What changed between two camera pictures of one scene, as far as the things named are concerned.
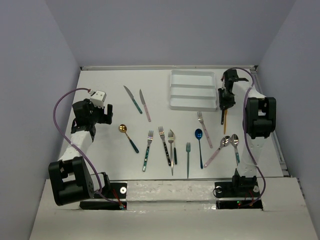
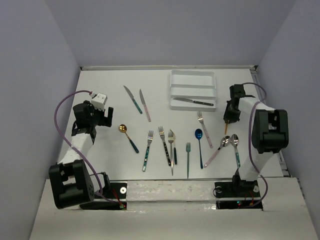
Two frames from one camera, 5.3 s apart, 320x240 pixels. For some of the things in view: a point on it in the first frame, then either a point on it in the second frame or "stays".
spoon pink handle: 225,142 stays
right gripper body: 226,99 to 232,114
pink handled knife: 142,100 stays
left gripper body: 97,114 stays
